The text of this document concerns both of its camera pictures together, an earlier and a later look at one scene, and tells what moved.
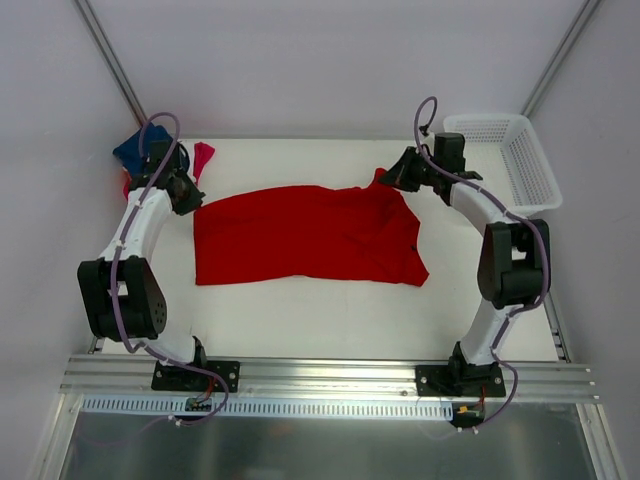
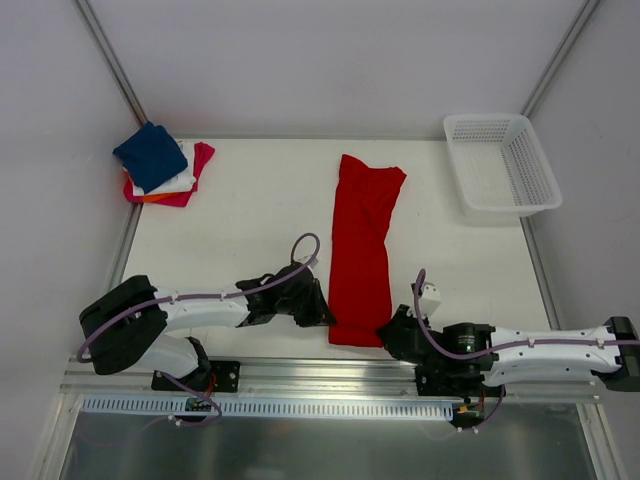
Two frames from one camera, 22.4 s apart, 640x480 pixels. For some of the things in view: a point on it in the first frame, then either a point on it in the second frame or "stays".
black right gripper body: x=405 y=170 → x=400 y=337
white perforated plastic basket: x=506 y=150 stays
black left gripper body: x=188 y=195 → x=310 y=301
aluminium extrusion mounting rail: x=106 y=378 stays
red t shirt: x=362 y=233 → x=360 y=302
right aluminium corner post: x=561 y=57 stays
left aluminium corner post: x=99 y=38 stays
